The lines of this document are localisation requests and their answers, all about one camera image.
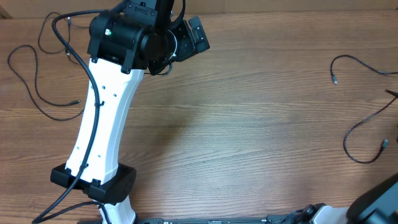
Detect black USB-A cable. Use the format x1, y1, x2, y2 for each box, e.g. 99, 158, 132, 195
7, 45, 85, 122

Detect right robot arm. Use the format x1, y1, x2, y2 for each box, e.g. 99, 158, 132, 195
291, 174, 397, 224

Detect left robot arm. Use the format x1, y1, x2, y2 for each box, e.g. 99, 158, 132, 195
50, 1, 210, 223

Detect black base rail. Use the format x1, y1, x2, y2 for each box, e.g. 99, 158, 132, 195
134, 215, 294, 224

